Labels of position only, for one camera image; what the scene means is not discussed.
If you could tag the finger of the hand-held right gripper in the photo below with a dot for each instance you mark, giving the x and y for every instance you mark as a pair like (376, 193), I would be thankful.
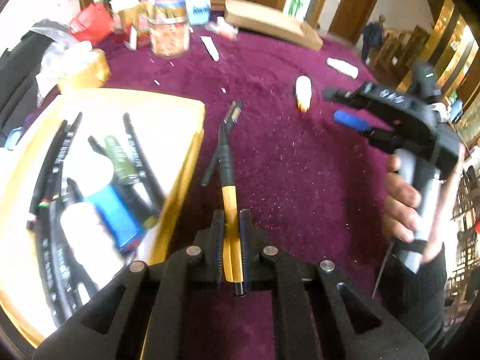
(345, 95)
(350, 118)

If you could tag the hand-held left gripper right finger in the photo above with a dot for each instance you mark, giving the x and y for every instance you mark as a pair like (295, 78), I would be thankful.
(243, 247)

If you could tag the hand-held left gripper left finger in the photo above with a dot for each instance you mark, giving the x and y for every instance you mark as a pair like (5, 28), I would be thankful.
(219, 247)

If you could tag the blue box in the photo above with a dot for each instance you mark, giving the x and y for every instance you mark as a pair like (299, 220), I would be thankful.
(112, 217)

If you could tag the plain white pill bottle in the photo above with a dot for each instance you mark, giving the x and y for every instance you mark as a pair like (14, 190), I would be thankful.
(90, 236)

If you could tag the yellow tray with white lining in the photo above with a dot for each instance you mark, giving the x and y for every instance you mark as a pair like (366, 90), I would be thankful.
(168, 120)

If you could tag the pile of black markers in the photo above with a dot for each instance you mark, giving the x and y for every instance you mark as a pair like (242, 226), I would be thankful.
(56, 165)

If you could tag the person's right forearm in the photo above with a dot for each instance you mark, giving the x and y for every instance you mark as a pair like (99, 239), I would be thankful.
(427, 300)

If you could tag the person's right hand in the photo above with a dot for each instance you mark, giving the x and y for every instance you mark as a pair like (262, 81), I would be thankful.
(399, 202)

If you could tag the white squeeze bottle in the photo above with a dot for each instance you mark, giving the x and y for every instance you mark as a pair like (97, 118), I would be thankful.
(342, 67)

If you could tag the white bottle orange cap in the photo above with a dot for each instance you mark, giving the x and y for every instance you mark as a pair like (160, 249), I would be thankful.
(303, 92)

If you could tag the slim black pen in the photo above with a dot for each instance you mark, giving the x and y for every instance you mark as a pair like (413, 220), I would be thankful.
(212, 165)

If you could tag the brown wooden door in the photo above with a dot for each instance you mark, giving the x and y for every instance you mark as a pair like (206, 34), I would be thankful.
(354, 7)

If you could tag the brown cardboard box lid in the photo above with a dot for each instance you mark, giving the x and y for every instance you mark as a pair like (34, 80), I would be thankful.
(270, 22)

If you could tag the small clear packet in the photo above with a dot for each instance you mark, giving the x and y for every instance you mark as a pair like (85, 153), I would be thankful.
(222, 28)

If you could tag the small white tube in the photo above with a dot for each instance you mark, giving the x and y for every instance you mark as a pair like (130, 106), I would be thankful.
(210, 48)

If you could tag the large clear jar blue label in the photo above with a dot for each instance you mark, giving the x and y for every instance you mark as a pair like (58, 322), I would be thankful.
(198, 5)

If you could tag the clear jar of orange snacks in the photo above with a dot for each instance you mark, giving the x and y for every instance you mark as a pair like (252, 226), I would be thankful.
(168, 37)

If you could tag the red lid gold label jar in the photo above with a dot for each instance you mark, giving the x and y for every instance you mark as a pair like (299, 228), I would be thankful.
(168, 3)

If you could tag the yellow tape roll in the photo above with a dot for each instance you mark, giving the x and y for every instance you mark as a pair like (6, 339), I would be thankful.
(84, 71)

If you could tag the gold packet boxes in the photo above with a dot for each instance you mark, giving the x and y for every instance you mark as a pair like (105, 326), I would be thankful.
(131, 24)

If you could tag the white cardboard packaging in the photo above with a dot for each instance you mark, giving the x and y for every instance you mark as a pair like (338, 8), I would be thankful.
(63, 58)

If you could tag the red plastic bag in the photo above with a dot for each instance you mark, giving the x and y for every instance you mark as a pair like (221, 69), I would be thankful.
(92, 22)

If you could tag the black bag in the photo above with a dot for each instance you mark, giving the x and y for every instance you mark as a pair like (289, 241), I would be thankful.
(15, 82)

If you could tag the clear plastic bag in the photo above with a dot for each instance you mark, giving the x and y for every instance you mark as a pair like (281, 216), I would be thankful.
(52, 32)

